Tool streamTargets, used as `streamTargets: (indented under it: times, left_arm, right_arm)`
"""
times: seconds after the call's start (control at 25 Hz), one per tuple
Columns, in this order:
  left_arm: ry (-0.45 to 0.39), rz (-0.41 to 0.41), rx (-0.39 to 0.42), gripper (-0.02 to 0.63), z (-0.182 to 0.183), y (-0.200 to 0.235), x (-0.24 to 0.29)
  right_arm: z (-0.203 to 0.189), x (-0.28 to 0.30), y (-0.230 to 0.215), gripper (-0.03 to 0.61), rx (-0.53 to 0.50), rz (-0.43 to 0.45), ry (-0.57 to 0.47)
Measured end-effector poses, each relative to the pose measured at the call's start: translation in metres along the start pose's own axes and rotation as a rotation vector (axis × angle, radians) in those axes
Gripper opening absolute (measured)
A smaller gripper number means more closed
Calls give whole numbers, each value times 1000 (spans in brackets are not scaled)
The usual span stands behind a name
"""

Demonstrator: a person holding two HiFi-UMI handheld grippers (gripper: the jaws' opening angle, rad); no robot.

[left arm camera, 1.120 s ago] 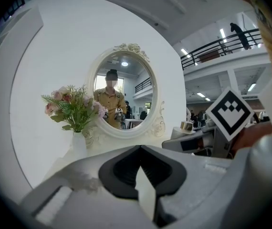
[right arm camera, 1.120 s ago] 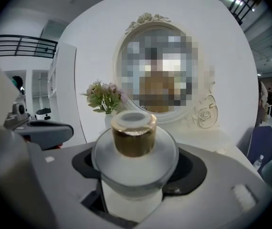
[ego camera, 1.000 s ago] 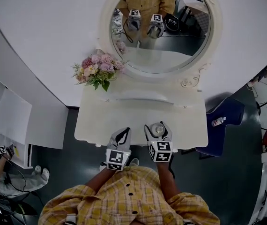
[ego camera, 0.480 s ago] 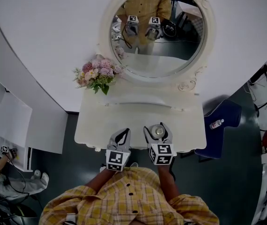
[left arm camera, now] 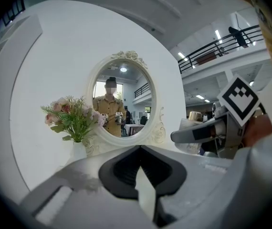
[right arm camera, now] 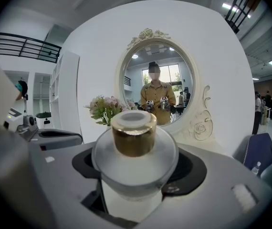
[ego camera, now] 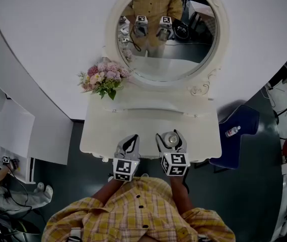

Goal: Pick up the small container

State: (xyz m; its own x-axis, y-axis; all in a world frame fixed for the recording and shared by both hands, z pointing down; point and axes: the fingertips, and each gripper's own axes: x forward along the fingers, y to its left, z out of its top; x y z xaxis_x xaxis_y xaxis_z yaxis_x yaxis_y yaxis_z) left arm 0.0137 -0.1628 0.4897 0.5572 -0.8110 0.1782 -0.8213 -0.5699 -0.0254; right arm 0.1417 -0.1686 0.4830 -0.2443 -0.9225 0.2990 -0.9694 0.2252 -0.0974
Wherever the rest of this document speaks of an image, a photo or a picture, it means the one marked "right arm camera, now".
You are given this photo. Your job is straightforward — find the white machine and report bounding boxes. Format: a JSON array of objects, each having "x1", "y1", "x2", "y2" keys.
[{"x1": 35, "y1": 112, "x2": 53, "y2": 130}]

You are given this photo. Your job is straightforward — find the blue chair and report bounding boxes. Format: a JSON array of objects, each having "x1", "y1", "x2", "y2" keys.
[{"x1": 232, "y1": 132, "x2": 272, "y2": 174}]

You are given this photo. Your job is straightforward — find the small grey round object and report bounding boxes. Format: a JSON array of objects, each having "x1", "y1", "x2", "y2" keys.
[{"x1": 91, "y1": 110, "x2": 180, "y2": 202}]

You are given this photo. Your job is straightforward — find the tall black railing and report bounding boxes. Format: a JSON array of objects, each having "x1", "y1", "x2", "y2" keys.
[{"x1": 223, "y1": 0, "x2": 262, "y2": 35}]

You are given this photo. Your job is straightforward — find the oval mirror cream frame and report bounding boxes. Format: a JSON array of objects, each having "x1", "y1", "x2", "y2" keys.
[{"x1": 113, "y1": 28, "x2": 216, "y2": 142}]

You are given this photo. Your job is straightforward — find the white shelf unit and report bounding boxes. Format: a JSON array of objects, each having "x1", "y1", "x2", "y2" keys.
[{"x1": 49, "y1": 51, "x2": 81, "y2": 138}]

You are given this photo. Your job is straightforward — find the long black railing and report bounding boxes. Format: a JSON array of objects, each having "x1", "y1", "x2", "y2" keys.
[{"x1": 0, "y1": 31, "x2": 63, "y2": 64}]

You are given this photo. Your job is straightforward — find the pink flower bouquet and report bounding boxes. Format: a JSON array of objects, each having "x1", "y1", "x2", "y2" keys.
[{"x1": 83, "y1": 94, "x2": 138, "y2": 126}]

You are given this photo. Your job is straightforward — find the clear water bottle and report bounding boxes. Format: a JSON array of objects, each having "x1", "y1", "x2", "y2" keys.
[{"x1": 251, "y1": 161, "x2": 262, "y2": 177}]

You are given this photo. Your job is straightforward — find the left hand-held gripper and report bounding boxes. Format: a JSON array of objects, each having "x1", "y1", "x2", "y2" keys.
[{"x1": 3, "y1": 107, "x2": 83, "y2": 151}]

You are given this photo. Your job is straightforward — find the silver chain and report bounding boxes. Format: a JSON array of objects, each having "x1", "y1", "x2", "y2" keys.
[{"x1": 242, "y1": 136, "x2": 251, "y2": 165}]

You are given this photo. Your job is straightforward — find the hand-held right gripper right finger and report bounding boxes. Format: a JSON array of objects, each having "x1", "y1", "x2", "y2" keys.
[{"x1": 140, "y1": 144, "x2": 272, "y2": 229}]

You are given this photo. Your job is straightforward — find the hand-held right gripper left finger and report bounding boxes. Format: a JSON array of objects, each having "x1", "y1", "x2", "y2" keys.
[{"x1": 30, "y1": 141, "x2": 139, "y2": 229}]

